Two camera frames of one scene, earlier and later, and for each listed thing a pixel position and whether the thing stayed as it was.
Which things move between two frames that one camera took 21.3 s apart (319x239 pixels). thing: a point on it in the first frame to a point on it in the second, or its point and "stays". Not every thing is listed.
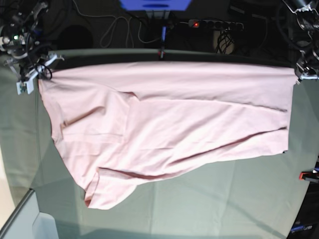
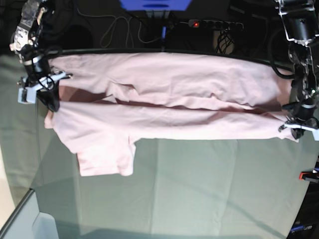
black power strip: [216, 24] stays
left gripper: [30, 64] to [40, 80]
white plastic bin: [26, 222] stays
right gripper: [305, 69] to [302, 115]
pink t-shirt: [121, 129] stays
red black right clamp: [310, 176] stays
